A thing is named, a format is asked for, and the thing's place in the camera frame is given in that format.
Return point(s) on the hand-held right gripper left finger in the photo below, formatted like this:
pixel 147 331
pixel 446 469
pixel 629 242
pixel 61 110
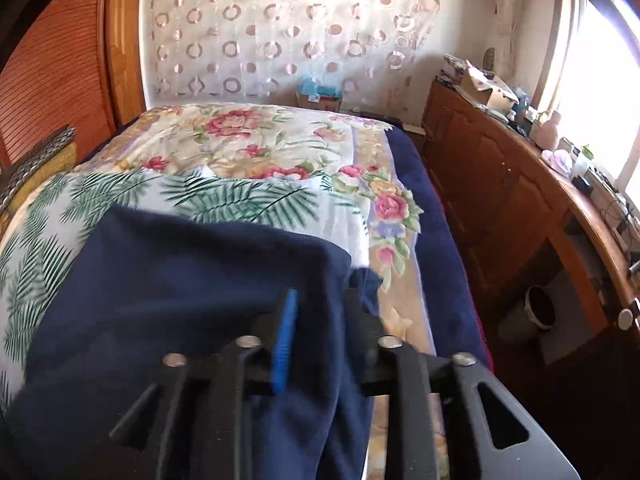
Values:
pixel 285 340

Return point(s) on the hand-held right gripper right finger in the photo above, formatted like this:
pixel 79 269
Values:
pixel 365 342

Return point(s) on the navy printed t-shirt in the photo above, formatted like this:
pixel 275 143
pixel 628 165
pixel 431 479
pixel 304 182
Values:
pixel 175 285

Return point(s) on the navy blanket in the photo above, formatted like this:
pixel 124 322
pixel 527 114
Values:
pixel 440 240

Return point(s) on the grey waste bin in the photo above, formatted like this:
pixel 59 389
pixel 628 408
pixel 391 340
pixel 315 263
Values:
pixel 530 312

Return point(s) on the wooden cabinet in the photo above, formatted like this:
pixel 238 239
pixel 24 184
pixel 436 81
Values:
pixel 500 180

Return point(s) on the floral bedspread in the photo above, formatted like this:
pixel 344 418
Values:
pixel 250 130

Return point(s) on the box with blue top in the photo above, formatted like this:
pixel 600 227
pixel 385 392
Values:
pixel 320 92

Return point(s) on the white round cap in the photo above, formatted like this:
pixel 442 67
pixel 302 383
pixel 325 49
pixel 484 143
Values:
pixel 625 318

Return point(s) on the pink white cloth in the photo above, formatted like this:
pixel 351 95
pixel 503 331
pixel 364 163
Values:
pixel 559 161

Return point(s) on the pink bottle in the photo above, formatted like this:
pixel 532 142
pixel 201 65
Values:
pixel 549 130

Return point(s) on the open cardboard box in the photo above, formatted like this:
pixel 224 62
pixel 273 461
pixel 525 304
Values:
pixel 487 87

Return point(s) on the brown geometric patterned cloth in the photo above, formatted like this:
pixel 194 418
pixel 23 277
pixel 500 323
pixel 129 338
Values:
pixel 45 152

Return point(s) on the circle patterned curtain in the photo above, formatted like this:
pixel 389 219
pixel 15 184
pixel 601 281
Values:
pixel 280 25

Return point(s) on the window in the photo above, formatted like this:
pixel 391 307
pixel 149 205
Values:
pixel 595 80

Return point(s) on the ribbed wooden wardrobe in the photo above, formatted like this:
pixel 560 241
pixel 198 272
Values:
pixel 55 70

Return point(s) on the sheer window curtain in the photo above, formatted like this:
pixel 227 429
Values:
pixel 509 15

